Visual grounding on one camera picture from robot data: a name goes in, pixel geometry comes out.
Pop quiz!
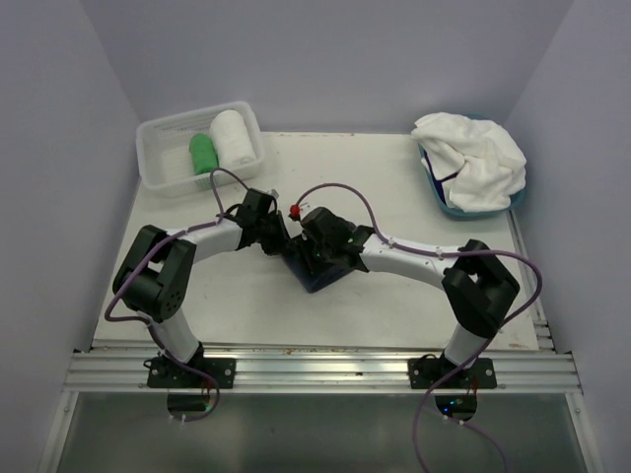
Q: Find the white plastic basket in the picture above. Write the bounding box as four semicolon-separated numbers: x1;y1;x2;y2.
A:
136;101;265;197

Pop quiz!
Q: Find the aluminium mounting rail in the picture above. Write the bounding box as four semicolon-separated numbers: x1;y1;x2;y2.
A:
63;344;582;394

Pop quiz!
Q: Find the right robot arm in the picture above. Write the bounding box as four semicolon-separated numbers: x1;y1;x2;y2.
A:
301;207;521;387

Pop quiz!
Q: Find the dark blue towel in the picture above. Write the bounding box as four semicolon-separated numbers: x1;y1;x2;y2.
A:
282;236;352;294

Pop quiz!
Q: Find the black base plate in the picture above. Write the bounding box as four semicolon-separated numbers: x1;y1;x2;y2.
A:
143;357;237;389
406;354;498;390

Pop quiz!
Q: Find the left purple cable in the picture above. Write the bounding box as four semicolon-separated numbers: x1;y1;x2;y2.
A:
104;167;252;423

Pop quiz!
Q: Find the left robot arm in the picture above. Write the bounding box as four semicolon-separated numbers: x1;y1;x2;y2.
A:
105;189;289;387

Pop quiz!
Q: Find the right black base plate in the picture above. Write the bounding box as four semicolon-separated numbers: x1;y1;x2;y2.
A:
406;354;498;390

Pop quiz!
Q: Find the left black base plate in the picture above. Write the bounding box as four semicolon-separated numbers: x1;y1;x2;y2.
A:
143;357;237;389

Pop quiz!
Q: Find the white rolled towel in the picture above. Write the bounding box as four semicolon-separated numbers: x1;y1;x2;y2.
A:
209;109;256;169

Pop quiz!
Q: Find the green rolled towel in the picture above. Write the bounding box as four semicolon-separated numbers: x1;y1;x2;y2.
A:
188;133;219;175

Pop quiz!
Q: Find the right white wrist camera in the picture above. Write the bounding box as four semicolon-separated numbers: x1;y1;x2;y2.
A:
288;200;312;222

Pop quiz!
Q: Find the teal plastic basin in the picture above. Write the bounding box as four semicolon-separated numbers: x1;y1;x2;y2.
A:
417;115;528;222

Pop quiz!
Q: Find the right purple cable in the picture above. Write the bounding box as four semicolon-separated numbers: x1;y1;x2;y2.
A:
295;182;545;473

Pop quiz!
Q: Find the purple cable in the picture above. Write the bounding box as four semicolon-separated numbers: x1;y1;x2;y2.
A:
295;182;545;473
104;167;252;423

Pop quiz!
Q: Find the white towel pile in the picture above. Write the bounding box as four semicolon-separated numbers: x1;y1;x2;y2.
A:
411;111;527;213

